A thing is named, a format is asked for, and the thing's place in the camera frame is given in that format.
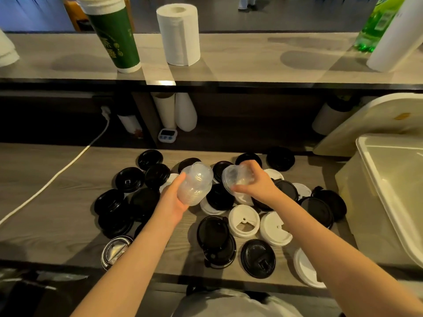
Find person's left hand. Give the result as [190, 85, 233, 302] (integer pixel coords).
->
[155, 172, 189, 228]

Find person's right hand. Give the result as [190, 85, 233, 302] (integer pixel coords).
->
[231, 160, 285, 208]

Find stack of clear dome lids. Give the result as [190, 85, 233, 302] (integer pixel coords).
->
[177, 161, 214, 207]

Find pile of black cup lids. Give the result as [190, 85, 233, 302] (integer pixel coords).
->
[94, 147, 348, 280]

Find white plastic storage bin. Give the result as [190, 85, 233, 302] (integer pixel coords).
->
[334, 133, 423, 269]

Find person's left forearm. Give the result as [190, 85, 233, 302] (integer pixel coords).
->
[71, 213, 181, 317]

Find person's right forearm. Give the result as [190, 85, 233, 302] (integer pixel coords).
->
[269, 194, 423, 317]

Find white paper cup sleeve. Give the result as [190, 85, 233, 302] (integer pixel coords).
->
[151, 92, 177, 130]

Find person's white shirt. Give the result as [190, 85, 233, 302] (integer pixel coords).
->
[171, 288, 295, 317]

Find white bin lid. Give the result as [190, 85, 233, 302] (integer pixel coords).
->
[313, 92, 423, 158]

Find green paper cup stack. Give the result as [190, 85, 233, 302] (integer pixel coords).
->
[73, 0, 142, 74]

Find tall white paper cup stack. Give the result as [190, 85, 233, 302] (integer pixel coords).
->
[366, 0, 423, 73]

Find small white digital timer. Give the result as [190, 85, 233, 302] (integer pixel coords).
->
[157, 128, 178, 144]

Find white canister with black lid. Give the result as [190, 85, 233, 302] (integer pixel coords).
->
[114, 102, 143, 136]

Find white paper towel roll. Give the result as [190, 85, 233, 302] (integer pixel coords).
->
[156, 3, 201, 66]

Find green plastic bottle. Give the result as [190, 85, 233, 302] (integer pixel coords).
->
[353, 0, 408, 53]

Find yellow wooden chair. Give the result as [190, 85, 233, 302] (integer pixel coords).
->
[63, 0, 134, 33]

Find white ceramic mug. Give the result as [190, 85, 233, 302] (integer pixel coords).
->
[0, 29, 20, 68]

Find white power cable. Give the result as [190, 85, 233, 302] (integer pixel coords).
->
[0, 106, 112, 227]

